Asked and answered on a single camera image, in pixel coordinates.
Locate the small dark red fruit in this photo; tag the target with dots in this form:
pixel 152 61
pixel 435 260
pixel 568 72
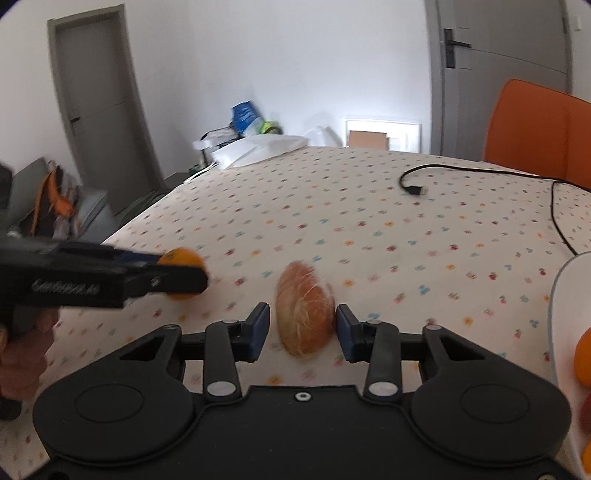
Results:
pixel 586 413

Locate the grey sofa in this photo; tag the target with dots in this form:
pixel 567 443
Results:
pixel 92 207

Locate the person's left hand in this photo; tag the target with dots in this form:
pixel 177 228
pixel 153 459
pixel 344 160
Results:
pixel 23 364

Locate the white picture frame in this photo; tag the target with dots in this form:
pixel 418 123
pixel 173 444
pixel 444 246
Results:
pixel 401 134

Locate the orange chair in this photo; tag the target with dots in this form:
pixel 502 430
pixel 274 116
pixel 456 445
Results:
pixel 535 129

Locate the white plate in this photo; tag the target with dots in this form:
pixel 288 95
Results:
pixel 565 300

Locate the grey-green door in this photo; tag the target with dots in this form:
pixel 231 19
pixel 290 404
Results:
pixel 101 106

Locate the small orange-tinted pomelo segment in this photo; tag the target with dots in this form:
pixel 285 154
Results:
pixel 302 314

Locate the white plastic bag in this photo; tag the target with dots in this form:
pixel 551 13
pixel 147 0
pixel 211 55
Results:
pixel 258 150

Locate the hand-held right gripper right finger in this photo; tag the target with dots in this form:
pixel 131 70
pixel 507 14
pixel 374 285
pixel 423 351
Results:
pixel 347 332

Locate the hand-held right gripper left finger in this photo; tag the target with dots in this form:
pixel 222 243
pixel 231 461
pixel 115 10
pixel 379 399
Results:
pixel 259 330

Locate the large orange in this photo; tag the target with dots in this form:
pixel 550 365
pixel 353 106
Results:
pixel 583 357

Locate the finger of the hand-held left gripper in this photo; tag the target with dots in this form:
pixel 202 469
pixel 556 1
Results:
pixel 138 260
pixel 184 280

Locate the blue bag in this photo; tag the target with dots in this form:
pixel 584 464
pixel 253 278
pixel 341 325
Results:
pixel 244 116

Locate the dark green bag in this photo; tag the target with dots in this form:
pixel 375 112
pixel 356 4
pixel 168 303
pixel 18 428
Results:
pixel 145 203

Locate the orange and grey backpack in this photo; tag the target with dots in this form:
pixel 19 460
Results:
pixel 57 198

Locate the clear plastic bag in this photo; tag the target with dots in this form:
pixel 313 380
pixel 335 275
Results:
pixel 323 136

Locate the floral printed tablecloth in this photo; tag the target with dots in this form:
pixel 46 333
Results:
pixel 323 207

